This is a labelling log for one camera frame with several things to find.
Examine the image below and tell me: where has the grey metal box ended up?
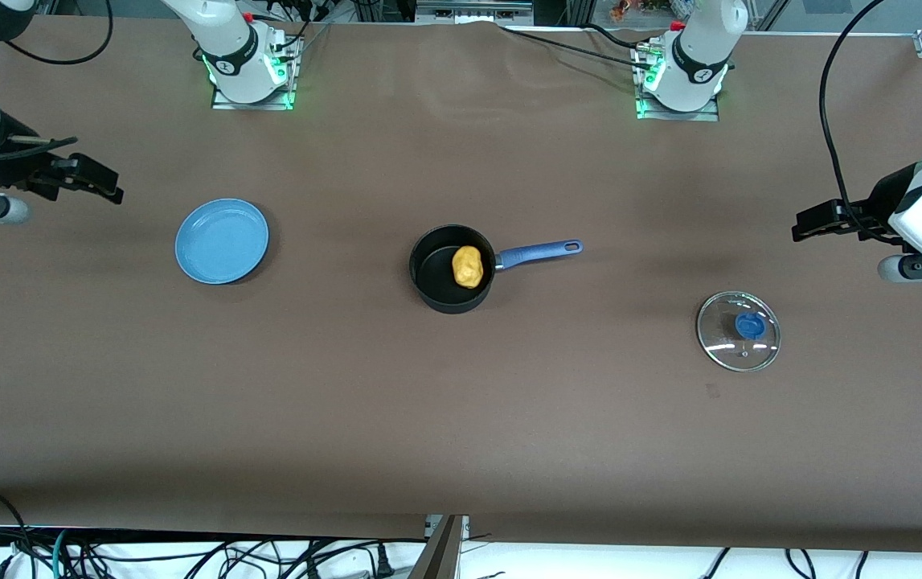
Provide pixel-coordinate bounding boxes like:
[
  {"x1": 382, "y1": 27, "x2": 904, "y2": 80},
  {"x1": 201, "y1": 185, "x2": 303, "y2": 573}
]
[{"x1": 415, "y1": 0, "x2": 535, "y2": 25}]

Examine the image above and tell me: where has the yellow potato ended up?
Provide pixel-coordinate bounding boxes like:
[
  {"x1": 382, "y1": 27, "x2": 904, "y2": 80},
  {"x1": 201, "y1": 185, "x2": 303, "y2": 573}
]
[{"x1": 451, "y1": 246, "x2": 485, "y2": 290}]

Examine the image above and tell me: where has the brown table cover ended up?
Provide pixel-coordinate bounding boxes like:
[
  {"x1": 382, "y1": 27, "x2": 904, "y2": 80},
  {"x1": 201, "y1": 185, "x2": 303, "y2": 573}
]
[{"x1": 0, "y1": 16, "x2": 922, "y2": 541}]

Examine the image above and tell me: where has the blue plate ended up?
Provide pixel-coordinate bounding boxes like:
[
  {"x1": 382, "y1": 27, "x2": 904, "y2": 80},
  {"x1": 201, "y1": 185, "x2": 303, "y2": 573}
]
[{"x1": 174, "y1": 198, "x2": 270, "y2": 285}]

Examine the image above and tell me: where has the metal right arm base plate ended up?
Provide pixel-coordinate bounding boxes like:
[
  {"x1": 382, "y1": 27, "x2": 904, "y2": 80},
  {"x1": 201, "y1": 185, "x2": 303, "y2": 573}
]
[{"x1": 211, "y1": 24, "x2": 302, "y2": 111}]

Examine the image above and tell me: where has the aluminium profile beam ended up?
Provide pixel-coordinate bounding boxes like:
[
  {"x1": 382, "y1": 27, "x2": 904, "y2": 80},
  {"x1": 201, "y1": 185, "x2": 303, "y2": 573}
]
[{"x1": 408, "y1": 515, "x2": 471, "y2": 579}]

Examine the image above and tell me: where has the short black table cable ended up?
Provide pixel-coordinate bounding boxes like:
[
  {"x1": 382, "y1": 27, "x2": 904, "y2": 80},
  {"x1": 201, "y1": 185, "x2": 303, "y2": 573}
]
[{"x1": 581, "y1": 23, "x2": 650, "y2": 51}]

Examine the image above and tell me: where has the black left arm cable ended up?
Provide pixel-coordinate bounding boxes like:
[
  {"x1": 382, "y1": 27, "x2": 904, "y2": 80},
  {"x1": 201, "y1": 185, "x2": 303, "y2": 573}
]
[{"x1": 820, "y1": 0, "x2": 891, "y2": 242}]

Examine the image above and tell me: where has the black pot with blue handle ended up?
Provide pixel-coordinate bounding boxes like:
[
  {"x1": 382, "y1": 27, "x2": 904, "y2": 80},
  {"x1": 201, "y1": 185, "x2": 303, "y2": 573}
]
[{"x1": 409, "y1": 224, "x2": 584, "y2": 314}]

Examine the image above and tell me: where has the glass lid with blue knob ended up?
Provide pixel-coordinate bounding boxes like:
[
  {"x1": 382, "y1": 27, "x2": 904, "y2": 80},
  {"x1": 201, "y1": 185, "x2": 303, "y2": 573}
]
[{"x1": 696, "y1": 290, "x2": 782, "y2": 373}]

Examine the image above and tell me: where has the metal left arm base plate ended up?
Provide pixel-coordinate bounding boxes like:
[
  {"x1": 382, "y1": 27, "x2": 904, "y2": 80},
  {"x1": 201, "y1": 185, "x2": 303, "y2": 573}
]
[{"x1": 632, "y1": 36, "x2": 723, "y2": 121}]

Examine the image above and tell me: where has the long black table cable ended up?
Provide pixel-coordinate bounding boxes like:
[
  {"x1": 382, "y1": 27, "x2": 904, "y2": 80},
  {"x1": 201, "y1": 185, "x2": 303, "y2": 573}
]
[{"x1": 499, "y1": 27, "x2": 648, "y2": 69}]

